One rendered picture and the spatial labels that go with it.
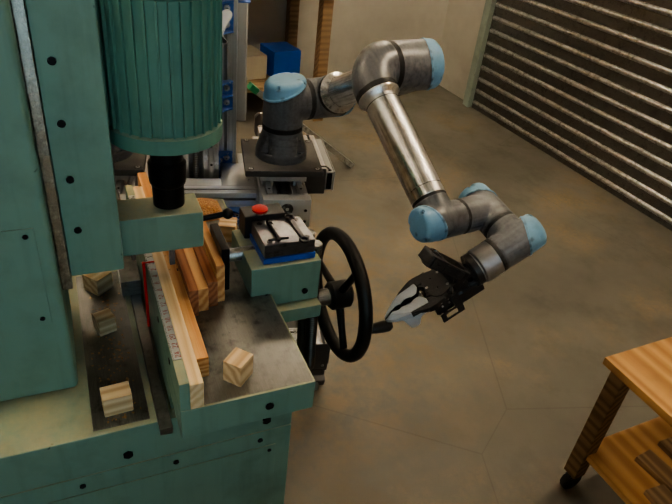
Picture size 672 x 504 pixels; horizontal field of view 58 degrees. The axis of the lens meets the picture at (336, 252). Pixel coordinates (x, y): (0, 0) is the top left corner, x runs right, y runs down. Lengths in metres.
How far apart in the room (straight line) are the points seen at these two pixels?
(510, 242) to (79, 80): 0.82
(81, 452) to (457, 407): 1.47
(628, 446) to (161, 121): 1.69
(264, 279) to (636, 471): 1.34
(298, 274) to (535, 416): 1.39
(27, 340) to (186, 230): 0.29
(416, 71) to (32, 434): 1.03
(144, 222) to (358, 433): 1.27
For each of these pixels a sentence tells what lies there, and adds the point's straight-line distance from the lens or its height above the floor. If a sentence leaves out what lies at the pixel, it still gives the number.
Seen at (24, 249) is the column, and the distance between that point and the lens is 0.95.
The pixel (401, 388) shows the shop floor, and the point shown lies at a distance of 2.27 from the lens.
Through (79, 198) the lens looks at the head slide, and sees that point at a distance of 0.96.
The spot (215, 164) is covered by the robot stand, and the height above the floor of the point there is 0.75.
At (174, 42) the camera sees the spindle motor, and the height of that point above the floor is 1.36.
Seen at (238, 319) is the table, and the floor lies 0.90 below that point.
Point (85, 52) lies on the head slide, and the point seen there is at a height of 1.35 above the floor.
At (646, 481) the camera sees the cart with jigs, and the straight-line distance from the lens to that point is 2.07.
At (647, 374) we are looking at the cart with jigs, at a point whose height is 0.53.
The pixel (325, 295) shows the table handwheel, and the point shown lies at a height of 0.82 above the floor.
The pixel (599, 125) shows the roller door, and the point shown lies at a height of 0.34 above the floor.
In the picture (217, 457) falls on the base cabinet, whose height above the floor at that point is 0.67.
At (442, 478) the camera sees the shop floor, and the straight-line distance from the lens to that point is 2.05.
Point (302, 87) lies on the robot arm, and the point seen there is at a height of 1.04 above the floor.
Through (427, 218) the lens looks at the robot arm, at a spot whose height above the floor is 1.01.
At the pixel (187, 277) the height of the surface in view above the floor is 0.96.
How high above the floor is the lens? 1.60
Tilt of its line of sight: 34 degrees down
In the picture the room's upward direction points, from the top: 7 degrees clockwise
